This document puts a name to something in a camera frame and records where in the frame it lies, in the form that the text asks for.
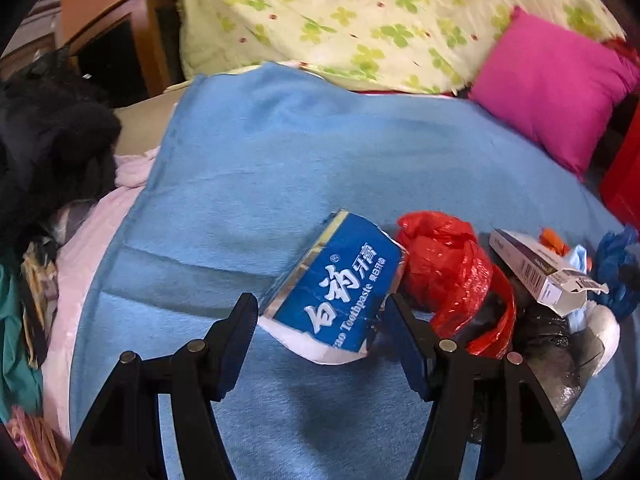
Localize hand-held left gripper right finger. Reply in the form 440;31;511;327
382;292;583;480

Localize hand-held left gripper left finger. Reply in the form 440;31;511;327
62;292;261;480

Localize black plastic bag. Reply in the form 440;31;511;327
467;295;596;446

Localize orange cloth pouch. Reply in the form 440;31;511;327
539;227;571;256

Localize red plastic bag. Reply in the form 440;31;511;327
396;211;517;359

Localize white purple carton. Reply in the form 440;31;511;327
489;228;610;317

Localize pale pink bedsheet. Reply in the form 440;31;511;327
40;147;161;441

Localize blue blanket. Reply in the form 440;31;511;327
67;62;636;480

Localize light blue face mask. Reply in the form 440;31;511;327
560;244;596;281

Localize colourful clothes pile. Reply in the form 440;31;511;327
0;200;71;461

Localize beige mattress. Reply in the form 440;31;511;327
112;87;191;156

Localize red paper bag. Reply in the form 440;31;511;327
597;105;640;228

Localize black clothes heap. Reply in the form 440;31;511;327
0;52;123;246

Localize pink pillow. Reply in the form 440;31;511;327
467;6;640;181

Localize green clover print quilt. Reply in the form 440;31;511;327
165;0;628;95

